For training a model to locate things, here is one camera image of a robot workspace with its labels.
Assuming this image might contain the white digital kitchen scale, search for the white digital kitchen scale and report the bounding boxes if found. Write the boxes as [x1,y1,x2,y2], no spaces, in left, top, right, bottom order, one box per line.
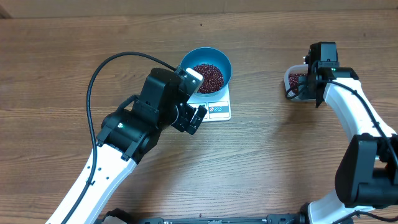
[188,85,231,122]

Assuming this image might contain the red beans in container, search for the red beans in container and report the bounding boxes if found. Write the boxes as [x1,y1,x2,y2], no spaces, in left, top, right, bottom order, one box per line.
[288,73,307,87]

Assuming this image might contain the clear plastic food container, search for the clear plastic food container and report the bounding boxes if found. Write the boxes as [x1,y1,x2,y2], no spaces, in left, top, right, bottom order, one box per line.
[284,64,314,102]

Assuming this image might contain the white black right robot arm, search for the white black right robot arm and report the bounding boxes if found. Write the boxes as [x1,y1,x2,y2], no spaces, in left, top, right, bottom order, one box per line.
[285,42,397,223]

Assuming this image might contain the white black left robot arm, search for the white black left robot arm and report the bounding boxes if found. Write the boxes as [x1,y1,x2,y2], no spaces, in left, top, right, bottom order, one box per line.
[48,68,206,223]

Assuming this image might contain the red beans in bowl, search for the red beans in bowl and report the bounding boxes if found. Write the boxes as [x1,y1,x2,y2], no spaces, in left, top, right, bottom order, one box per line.
[193,63,224,94]

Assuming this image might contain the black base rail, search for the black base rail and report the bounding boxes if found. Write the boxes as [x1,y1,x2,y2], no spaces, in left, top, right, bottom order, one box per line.
[94,208,310,224]

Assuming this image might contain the teal blue bowl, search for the teal blue bowl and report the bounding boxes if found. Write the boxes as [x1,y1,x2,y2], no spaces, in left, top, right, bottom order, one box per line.
[180,47,233,97]

